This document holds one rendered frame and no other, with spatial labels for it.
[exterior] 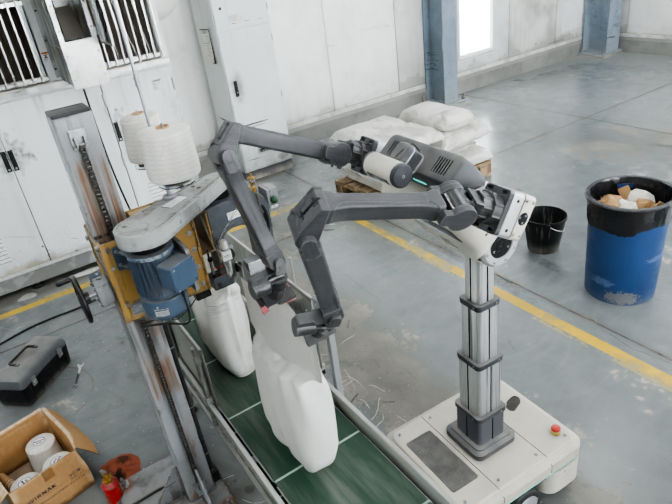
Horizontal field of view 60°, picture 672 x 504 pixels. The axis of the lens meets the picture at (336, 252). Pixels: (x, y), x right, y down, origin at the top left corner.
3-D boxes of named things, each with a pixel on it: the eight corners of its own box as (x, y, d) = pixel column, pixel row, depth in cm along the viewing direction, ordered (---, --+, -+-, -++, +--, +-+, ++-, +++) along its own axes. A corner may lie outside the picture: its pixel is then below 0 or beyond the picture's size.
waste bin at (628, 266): (681, 287, 353) (700, 188, 322) (630, 321, 331) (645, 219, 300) (609, 259, 390) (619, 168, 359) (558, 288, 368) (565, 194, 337)
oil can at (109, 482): (129, 506, 262) (113, 471, 250) (113, 516, 258) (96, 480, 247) (120, 484, 273) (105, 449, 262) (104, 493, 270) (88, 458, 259)
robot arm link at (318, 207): (308, 212, 121) (296, 179, 127) (294, 254, 131) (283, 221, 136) (483, 208, 139) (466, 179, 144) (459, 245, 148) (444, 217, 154)
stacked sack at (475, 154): (496, 161, 534) (496, 145, 526) (442, 183, 505) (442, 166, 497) (463, 151, 566) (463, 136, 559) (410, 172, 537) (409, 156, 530)
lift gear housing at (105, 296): (118, 306, 205) (109, 280, 200) (103, 313, 203) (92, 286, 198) (111, 294, 213) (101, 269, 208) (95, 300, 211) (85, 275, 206)
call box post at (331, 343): (351, 442, 279) (330, 308, 241) (346, 445, 277) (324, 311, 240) (348, 438, 281) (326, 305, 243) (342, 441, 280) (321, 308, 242)
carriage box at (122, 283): (212, 289, 218) (192, 214, 203) (124, 326, 204) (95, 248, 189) (189, 266, 237) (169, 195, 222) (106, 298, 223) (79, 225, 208)
